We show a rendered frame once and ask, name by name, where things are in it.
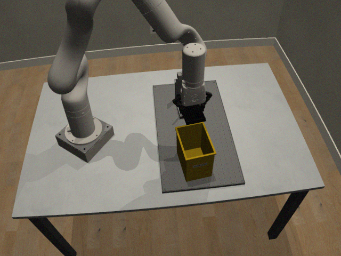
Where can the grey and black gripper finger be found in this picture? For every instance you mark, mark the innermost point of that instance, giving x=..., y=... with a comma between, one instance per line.
x=209, y=95
x=179, y=104

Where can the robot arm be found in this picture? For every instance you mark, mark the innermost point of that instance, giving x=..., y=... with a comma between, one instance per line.
x=63, y=78

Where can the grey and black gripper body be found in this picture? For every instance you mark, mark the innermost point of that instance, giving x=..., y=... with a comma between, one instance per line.
x=192, y=96

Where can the yellow open-top bin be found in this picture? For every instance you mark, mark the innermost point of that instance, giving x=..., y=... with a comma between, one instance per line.
x=193, y=143

